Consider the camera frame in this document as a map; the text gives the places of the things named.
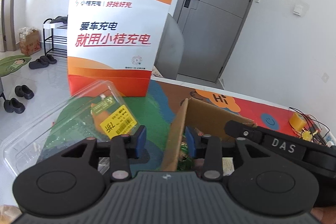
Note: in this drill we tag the clear plastic clamshell container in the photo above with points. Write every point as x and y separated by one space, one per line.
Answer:
65 129

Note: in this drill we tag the yellow tape roll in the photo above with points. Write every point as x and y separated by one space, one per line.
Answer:
296 121

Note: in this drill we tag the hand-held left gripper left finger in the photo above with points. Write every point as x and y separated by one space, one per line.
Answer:
141 142

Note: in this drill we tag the grey chair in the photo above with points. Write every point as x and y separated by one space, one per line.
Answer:
170 48

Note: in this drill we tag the white power strip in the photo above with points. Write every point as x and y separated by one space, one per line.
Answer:
330 138

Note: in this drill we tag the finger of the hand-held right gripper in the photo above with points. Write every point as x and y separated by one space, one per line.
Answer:
244 130

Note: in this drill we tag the yellowish plastic bread bag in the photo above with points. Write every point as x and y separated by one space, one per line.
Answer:
8 214

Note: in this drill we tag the white orange paper bag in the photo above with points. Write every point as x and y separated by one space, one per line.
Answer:
113 37

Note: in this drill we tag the green floor mat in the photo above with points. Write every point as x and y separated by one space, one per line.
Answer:
14 65

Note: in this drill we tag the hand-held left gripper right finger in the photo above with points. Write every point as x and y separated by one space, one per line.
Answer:
190 144

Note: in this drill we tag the black shoe rack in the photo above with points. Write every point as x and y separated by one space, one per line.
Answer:
55 40

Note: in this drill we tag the yellow toy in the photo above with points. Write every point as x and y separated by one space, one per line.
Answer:
306 135

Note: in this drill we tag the grey door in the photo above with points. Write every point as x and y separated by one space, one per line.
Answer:
218 24

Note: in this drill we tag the small red-printed cardboard box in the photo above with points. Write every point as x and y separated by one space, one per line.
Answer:
30 43

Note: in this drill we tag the person's right hand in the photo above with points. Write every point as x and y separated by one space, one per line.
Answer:
321 214

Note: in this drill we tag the dotted beige cushion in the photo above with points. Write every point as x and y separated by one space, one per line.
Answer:
157 72

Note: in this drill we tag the colourful printed table mat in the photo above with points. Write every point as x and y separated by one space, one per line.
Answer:
157 108

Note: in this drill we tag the black slipper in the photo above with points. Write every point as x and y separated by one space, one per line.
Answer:
24 92
13 106

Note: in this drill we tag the white light switch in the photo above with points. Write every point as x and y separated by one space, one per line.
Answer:
298 9

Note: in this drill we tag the dark clothes on rack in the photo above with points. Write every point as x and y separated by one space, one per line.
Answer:
59 20

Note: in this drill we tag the brown cardboard box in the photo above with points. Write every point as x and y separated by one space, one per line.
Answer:
173 140

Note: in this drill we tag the grey slipper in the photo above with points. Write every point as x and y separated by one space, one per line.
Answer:
50 59
38 64

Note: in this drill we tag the white wall sticker hook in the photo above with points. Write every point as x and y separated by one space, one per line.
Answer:
325 77

